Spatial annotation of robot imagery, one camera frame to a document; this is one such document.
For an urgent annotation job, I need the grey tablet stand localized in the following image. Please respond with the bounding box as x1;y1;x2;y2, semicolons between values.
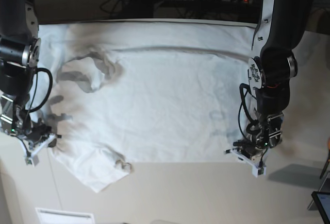
307;171;330;211

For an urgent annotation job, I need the white T-shirt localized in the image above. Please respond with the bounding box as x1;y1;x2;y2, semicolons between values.
37;22;254;193

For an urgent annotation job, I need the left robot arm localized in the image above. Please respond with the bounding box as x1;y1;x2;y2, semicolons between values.
232;0;313;163

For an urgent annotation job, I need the black tablet screen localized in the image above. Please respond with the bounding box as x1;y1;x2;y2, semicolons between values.
311;191;329;224

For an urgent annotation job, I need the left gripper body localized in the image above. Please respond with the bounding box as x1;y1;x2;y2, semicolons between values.
233;115;284;160

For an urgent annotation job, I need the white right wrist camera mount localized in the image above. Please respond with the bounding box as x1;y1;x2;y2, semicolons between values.
23;133;57;166

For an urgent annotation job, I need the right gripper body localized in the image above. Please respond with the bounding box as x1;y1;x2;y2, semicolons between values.
10;120;58;148

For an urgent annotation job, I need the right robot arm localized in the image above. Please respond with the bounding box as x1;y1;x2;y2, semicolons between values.
1;0;53;149

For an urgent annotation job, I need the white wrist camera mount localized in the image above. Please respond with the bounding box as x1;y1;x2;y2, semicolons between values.
224;148;268;178
23;133;57;166

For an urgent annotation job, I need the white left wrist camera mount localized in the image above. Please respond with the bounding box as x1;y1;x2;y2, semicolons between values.
224;148;268;178

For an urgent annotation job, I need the white paper sheet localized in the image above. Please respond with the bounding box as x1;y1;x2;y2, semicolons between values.
36;208;95;224

